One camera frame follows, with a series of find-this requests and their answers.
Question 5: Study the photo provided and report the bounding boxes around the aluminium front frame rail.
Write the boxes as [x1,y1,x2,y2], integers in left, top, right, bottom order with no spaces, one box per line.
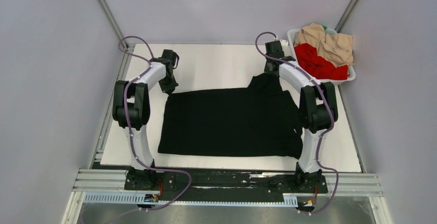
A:
[72,169,384,197]

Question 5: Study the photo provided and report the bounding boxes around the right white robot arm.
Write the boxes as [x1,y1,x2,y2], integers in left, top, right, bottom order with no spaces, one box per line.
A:
[264,39,338,192]

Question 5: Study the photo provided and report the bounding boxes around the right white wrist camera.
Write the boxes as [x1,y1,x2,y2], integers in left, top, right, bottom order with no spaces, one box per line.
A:
[276,39,289,47]

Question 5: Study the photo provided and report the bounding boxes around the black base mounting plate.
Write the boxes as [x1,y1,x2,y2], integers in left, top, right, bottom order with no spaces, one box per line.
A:
[127,168,328,201]

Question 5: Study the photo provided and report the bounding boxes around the right aluminium corner post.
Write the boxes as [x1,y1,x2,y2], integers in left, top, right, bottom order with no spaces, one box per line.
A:
[335,0,359,32]

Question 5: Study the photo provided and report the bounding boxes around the left aluminium corner post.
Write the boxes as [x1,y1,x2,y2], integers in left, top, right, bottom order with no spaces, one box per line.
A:
[85,0,130,48]

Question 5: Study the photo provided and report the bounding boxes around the white laundry basket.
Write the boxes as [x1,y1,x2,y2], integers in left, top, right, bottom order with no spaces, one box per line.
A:
[287,28,356,85]

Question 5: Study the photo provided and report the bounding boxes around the beige t shirt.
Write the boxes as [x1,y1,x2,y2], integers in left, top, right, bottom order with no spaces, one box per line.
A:
[294,23,354,67]

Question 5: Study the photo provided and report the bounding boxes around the white slotted cable duct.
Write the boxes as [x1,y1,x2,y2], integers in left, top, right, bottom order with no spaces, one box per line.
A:
[83,192,298,208]

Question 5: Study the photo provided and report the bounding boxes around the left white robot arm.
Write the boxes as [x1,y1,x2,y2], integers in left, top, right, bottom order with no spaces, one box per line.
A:
[112,49,179,191]

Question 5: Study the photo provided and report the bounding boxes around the red t shirt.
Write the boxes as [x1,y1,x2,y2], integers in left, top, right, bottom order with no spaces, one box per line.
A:
[294,43,348,80]

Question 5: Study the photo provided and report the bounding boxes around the aluminium corner post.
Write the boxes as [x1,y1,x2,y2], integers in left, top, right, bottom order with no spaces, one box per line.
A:
[85,0,130,48]
[335,0,359,32]

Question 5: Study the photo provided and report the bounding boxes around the black t shirt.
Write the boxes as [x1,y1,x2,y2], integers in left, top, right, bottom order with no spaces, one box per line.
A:
[158,73,303,159]

